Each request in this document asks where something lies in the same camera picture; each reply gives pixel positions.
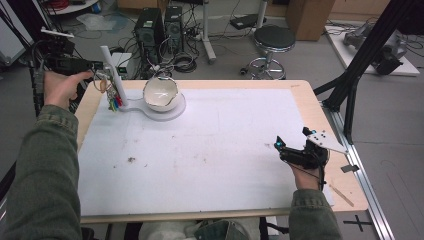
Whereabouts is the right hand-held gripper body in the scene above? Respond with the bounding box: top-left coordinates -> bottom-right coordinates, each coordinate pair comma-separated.
279,130 -> 349,170

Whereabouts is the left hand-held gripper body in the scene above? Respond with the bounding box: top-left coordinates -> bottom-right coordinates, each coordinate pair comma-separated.
31,27 -> 95,76

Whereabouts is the white key stand with pole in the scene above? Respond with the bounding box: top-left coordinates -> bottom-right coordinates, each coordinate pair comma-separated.
99,45 -> 187,122

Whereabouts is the person's left hand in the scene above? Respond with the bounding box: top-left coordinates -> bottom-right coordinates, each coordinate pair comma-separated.
43,70 -> 95,111

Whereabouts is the person's right hand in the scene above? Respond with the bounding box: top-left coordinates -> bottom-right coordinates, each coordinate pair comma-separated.
289,162 -> 327,192

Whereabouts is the white box with green display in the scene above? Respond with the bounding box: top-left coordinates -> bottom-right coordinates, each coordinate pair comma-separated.
109,52 -> 133,80

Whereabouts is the clear plastic sheet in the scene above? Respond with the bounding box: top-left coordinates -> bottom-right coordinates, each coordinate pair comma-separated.
75,13 -> 118,32

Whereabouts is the thin wooden stick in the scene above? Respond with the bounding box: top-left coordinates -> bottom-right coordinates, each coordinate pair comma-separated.
328,183 -> 355,208

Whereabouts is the round white table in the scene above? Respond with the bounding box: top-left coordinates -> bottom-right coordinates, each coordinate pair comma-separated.
46,0 -> 100,16

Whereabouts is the large black computer tower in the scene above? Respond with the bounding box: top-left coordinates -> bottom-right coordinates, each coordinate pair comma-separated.
134,7 -> 166,64

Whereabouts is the white eggshell-shaped ceramic bowl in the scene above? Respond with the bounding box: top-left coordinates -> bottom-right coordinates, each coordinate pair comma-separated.
142,75 -> 183,113

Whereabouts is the white foam mat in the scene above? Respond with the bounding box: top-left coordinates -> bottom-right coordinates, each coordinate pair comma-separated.
77,88 -> 336,217

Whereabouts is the small black computer tower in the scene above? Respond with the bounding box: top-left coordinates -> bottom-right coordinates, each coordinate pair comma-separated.
164,5 -> 185,54

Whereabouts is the black round stool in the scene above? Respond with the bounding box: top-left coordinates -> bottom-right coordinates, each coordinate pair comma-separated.
239,25 -> 297,81

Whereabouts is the grey device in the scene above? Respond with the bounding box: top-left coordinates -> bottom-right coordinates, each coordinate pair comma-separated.
343,23 -> 408,76

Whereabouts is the light wooden cabinet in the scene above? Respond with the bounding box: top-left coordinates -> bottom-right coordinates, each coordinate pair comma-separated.
285,0 -> 336,42

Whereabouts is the white desk leg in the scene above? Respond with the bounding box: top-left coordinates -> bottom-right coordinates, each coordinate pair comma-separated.
200,0 -> 218,65

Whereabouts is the white floor board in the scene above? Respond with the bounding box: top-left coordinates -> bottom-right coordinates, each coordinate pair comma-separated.
324,24 -> 421,77

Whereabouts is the flat black box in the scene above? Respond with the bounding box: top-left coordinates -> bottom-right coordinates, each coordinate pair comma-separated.
229,13 -> 268,31

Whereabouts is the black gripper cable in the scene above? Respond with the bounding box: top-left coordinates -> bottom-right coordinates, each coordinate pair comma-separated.
317,159 -> 328,194

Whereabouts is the aluminium rail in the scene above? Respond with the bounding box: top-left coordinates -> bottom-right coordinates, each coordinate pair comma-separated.
321,99 -> 396,240

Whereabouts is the coiled black cable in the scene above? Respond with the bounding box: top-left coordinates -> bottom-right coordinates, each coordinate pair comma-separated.
172,52 -> 198,74

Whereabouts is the black metal frame stand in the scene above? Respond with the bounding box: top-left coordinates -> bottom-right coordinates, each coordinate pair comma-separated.
313,0 -> 424,145

